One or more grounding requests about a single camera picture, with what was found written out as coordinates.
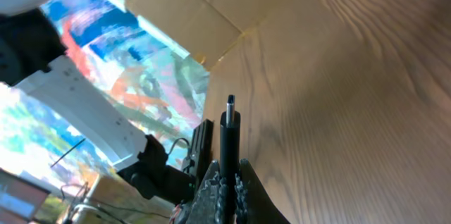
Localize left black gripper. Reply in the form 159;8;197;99
182;119;214;182

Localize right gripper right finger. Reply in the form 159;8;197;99
234;158;289;224

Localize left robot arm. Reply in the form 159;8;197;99
1;8;214;204

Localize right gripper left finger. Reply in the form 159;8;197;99
186;160;228;224

